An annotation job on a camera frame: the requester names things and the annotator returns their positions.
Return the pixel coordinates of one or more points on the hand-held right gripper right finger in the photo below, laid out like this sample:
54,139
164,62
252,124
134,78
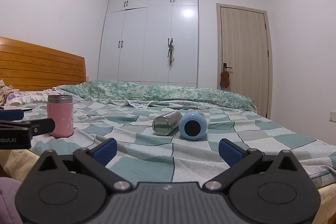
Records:
231,151

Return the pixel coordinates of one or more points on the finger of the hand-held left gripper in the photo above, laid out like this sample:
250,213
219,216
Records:
42,126
11,115

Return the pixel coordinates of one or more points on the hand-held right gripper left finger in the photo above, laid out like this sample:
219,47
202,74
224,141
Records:
105,151

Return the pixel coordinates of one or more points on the light blue cup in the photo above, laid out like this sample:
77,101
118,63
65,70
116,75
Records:
193,126

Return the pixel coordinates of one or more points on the stainless steel cup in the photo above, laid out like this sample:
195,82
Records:
165,124

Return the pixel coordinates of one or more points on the pink cup with steel rim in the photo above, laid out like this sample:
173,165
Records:
61,119

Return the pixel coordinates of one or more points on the dark flat phone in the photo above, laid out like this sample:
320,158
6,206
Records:
18,109

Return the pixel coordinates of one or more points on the pale yellow mattress sheet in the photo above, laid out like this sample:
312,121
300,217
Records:
15,161

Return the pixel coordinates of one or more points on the purple floral pillow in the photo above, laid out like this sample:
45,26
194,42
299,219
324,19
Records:
26,97

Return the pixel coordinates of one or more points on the cream crumpled cloth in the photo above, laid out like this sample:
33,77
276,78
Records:
4,91

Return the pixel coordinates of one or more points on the green checkered bed sheet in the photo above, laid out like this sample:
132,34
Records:
157,158

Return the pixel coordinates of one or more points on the wooden headboard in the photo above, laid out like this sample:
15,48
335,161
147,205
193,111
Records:
39,66

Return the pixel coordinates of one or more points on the purple clothing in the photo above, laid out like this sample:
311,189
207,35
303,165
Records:
6,200

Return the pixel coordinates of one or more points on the brown hanging plush toy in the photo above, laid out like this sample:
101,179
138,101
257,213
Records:
225,79

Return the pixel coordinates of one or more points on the green floral duvet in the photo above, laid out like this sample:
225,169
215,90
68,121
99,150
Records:
162,94

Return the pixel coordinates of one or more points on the beige wooden door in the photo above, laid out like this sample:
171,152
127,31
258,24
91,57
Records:
244,61

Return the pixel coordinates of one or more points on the green hanging ornament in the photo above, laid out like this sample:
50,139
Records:
171,52

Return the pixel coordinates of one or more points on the white wardrobe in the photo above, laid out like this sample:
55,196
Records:
157,37

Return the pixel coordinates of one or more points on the white wall socket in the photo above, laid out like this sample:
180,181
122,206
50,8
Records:
333,117

